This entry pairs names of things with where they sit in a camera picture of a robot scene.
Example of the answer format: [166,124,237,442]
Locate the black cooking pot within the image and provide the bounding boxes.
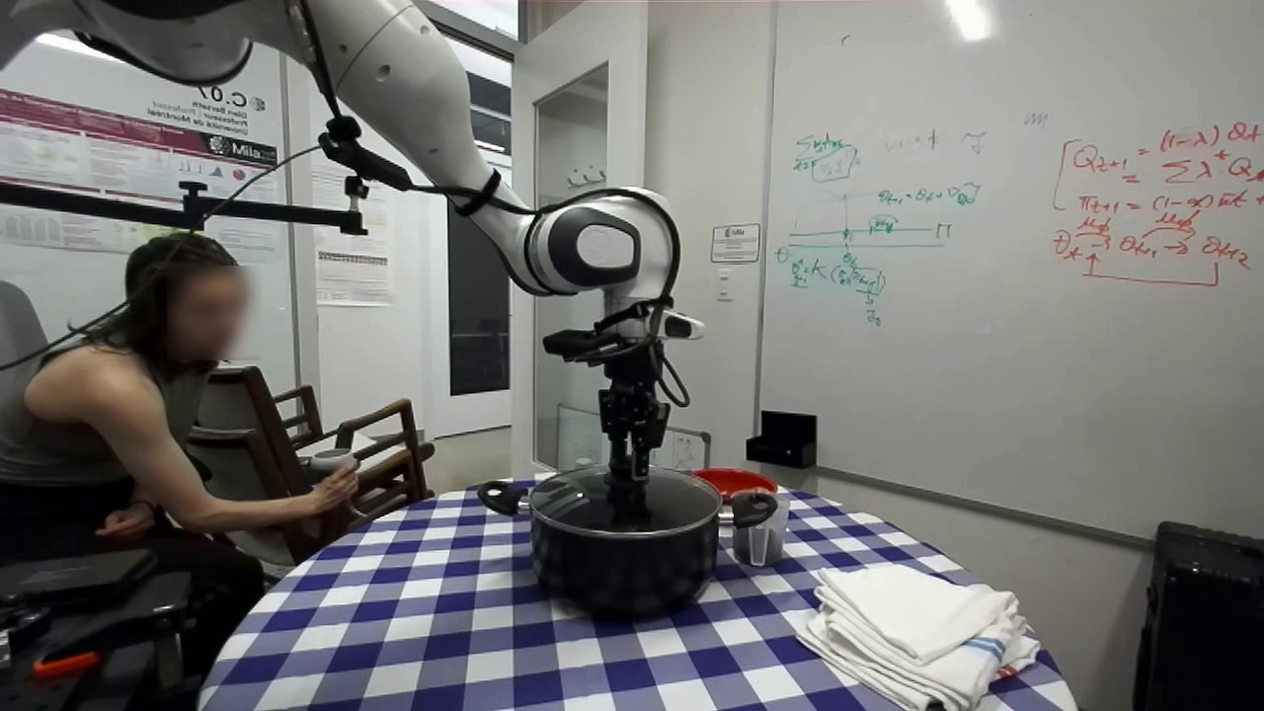
[476,477,717,621]

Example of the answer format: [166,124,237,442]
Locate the red bowl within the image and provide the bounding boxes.
[694,465,778,502]

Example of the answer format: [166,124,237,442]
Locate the seated person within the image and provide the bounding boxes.
[0,238,360,597]

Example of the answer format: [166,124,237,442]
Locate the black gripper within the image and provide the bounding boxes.
[543,305,697,510]

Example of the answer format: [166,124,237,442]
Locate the glass pot lid black knob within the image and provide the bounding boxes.
[529,473,717,539]

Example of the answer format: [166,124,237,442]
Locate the black cabinet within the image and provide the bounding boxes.
[1135,522,1264,711]

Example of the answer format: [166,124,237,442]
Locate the black camera on boom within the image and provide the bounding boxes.
[0,114,410,234]

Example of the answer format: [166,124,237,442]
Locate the whiteboard with writing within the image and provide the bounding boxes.
[757,0,1264,539]

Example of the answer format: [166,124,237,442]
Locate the blue white checkered tablecloth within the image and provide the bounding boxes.
[193,473,1081,711]

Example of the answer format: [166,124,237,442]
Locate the wooden chair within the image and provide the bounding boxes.
[189,369,433,565]

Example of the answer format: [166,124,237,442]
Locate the folded white towels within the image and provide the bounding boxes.
[799,565,1042,711]

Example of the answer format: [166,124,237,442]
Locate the white door with handle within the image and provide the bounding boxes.
[509,0,646,473]

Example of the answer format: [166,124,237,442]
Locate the black bag with tools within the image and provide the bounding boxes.
[0,551,205,711]

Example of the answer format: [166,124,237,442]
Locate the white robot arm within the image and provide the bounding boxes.
[0,0,680,507]

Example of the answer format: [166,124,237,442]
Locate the black box on ledge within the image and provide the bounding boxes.
[748,413,816,465]

